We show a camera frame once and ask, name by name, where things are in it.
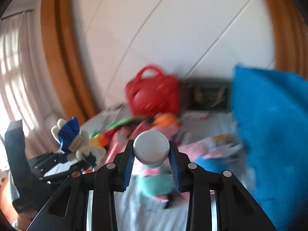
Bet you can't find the white blue plush toy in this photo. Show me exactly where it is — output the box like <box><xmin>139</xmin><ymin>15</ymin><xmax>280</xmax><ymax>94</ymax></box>
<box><xmin>51</xmin><ymin>117</ymin><xmax>106</xmax><ymax>167</ymax></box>

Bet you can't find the white round cap bottle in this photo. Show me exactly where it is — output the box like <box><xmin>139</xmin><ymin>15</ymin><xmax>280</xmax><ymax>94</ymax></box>
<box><xmin>133</xmin><ymin>130</ymin><xmax>170</xmax><ymax>168</ymax></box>

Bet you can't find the teal pink plush doll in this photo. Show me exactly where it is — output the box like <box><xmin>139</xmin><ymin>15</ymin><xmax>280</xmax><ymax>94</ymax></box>
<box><xmin>137</xmin><ymin>166</ymin><xmax>189</xmax><ymax>209</ymax></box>

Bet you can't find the beige window curtain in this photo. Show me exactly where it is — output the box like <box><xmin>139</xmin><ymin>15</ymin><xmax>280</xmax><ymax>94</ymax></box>
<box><xmin>1</xmin><ymin>10</ymin><xmax>64</xmax><ymax>158</ymax></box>

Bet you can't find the blue plastic storage bin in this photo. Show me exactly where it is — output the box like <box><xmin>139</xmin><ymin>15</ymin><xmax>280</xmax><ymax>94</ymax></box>
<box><xmin>231</xmin><ymin>65</ymin><xmax>307</xmax><ymax>230</ymax></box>

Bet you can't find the orange plush ball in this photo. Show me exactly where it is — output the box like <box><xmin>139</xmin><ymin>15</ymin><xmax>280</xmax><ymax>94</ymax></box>
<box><xmin>153</xmin><ymin>113</ymin><xmax>180</xmax><ymax>127</ymax></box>

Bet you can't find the red handbag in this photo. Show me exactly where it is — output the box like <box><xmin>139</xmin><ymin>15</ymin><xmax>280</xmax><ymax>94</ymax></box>
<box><xmin>125</xmin><ymin>65</ymin><xmax>181</xmax><ymax>117</ymax></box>

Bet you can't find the dark picture frame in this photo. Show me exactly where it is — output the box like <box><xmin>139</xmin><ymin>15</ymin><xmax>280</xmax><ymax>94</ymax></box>
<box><xmin>181</xmin><ymin>78</ymin><xmax>231</xmax><ymax>112</ymax></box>

